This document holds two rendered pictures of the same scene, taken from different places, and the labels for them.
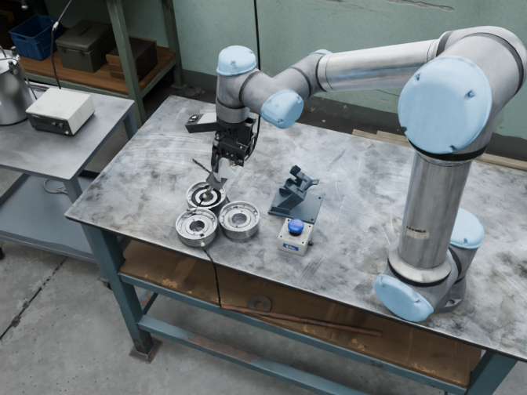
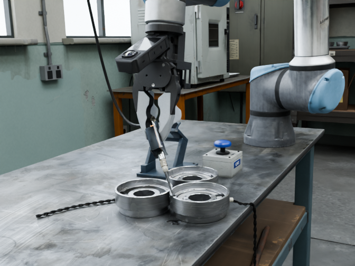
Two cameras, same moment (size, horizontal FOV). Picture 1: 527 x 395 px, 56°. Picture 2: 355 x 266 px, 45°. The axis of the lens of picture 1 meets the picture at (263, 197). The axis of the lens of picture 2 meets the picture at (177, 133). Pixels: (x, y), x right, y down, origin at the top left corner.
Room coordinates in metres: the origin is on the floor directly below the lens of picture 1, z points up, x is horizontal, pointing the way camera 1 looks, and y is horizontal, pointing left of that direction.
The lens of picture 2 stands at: (0.78, 0.88, 1.09)
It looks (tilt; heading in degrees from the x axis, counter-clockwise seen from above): 12 degrees down; 277
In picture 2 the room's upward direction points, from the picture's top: 2 degrees counter-clockwise
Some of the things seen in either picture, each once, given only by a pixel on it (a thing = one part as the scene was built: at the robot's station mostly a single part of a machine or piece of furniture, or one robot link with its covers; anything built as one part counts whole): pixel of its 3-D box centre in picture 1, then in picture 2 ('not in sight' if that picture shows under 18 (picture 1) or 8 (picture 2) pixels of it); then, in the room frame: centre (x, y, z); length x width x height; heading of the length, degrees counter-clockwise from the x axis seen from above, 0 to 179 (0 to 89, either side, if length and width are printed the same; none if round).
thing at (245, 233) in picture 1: (239, 220); (192, 182); (0.85, 0.06, 0.82); 0.10 x 0.10 x 0.04
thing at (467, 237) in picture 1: (447, 242); (272, 86); (0.66, -0.38, 0.97); 0.13 x 0.12 x 0.14; 137
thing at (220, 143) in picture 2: (295, 230); (222, 151); (0.80, -0.08, 0.85); 0.04 x 0.04 x 0.05
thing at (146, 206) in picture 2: (206, 199); (144, 197); (0.93, 0.15, 0.82); 0.10 x 0.10 x 0.04
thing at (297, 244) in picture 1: (297, 237); (223, 161); (0.79, -0.08, 0.82); 0.08 x 0.07 x 0.05; 69
